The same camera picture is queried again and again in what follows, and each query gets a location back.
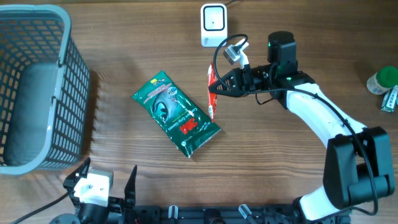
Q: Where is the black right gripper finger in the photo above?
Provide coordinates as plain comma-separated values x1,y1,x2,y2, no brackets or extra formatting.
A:
211,68,242,90
208,86,244,97

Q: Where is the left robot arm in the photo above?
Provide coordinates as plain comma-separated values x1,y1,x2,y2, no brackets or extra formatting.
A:
51,158,141,224

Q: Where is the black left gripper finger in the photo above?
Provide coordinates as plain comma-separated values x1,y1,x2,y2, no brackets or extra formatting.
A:
124,166,137,208
63,157,91,190

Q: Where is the grey plastic shopping basket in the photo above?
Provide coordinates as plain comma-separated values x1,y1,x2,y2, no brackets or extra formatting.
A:
1,4,91,175

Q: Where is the green white candy bar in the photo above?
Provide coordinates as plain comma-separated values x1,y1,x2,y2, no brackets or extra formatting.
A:
381,85,398,113

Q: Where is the white barcode scanner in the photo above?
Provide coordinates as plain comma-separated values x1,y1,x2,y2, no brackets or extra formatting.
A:
200,3,228,47

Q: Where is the green lid plastic jar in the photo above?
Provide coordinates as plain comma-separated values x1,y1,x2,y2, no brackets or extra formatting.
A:
366,66,397,95

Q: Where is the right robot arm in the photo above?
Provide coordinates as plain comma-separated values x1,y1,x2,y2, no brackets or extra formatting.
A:
208,31,396,223

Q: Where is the red Nestle stick sachet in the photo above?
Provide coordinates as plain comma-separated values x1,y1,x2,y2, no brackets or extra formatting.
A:
208,62,217,123

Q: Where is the green 3M gloves package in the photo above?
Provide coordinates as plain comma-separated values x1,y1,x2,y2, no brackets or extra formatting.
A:
132,71,221,157

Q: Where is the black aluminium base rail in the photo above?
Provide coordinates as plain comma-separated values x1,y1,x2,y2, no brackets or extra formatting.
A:
133,203,351,224

